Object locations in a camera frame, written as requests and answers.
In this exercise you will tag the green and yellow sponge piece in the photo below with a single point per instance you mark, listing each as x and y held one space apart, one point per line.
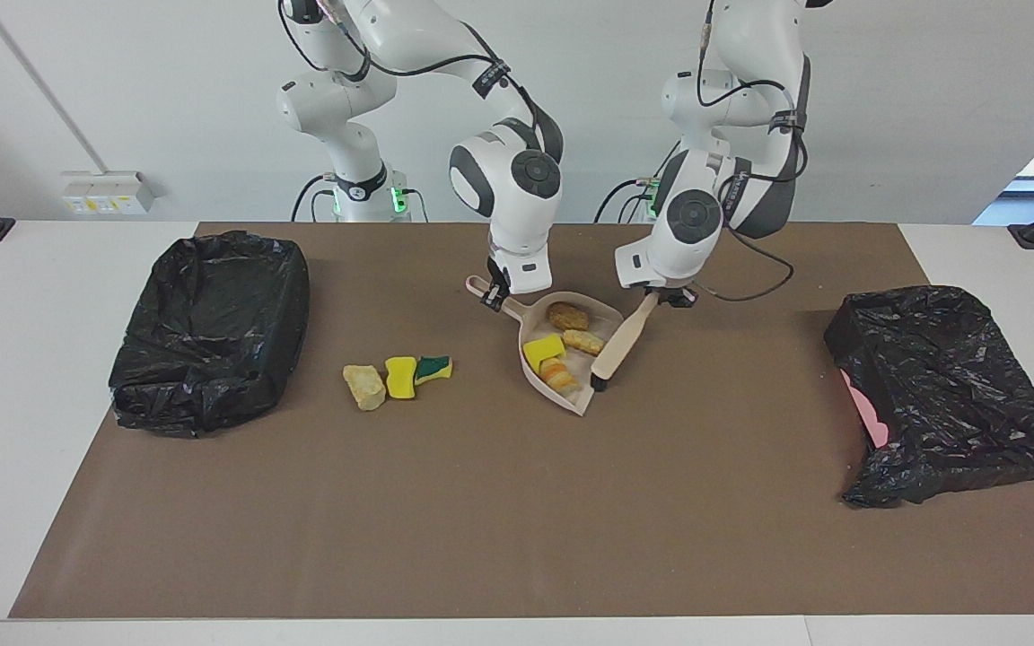
433 369

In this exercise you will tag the notched yellow sponge piece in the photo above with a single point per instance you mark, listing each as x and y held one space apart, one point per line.
542 350

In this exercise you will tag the white wall socket box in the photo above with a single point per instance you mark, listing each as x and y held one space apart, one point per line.
104 193

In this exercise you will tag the black bag lined bin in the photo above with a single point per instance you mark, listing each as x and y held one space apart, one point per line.
212 332

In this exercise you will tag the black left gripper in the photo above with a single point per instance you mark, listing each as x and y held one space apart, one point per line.
665 288

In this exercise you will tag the pink plastic bin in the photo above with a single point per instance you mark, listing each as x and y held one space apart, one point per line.
867 413

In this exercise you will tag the black trash bag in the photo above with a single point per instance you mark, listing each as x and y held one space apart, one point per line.
957 386

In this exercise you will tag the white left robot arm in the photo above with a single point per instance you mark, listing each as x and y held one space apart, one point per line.
732 99

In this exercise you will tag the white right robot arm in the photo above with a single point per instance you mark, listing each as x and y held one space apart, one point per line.
517 224

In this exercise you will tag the beige hand brush black bristles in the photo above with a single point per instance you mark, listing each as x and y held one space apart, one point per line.
620 345

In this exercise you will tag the brown round bread piece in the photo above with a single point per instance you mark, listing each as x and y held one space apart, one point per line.
568 316

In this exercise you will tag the brown table mat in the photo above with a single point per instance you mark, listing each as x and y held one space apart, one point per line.
481 556

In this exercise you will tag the orange striped trash piece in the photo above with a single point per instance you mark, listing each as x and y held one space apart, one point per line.
558 375

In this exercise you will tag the beige layered trash chunk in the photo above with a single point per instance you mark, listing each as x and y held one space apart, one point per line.
363 387

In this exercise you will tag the beige plastic dustpan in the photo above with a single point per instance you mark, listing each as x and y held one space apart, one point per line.
598 314

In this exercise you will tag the beige crumbly trash chunk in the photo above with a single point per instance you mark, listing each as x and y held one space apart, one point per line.
584 342

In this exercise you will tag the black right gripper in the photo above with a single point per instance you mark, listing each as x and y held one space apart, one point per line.
499 280

